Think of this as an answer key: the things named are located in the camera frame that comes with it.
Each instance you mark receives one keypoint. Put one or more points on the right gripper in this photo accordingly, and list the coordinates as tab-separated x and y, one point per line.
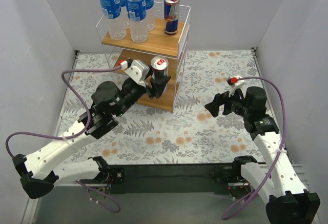
226	105

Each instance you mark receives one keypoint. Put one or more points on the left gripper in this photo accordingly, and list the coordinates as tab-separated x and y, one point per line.
149	88

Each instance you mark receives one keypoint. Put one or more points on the Red Bull can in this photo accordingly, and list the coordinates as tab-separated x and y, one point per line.
159	66
171	16

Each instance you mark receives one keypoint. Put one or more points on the small Pocari Sweat bottle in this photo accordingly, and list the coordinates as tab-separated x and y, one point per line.
137	15

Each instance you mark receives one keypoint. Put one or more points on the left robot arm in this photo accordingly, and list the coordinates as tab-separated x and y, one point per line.
45	169

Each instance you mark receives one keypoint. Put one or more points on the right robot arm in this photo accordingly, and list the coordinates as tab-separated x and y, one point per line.
286	198

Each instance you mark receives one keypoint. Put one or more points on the floral tablecloth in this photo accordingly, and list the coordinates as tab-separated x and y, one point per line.
189	134

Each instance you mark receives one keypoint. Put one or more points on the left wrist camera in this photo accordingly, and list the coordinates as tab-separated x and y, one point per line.
136	70

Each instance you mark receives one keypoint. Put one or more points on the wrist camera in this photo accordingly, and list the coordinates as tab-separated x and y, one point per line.
235	83
136	70

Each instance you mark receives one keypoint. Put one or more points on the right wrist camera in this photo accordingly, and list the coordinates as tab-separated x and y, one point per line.
235	83

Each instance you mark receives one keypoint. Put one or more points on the white wire wooden shelf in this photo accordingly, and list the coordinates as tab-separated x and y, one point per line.
173	47

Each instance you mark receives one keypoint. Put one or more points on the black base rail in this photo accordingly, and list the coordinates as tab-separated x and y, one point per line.
219	178

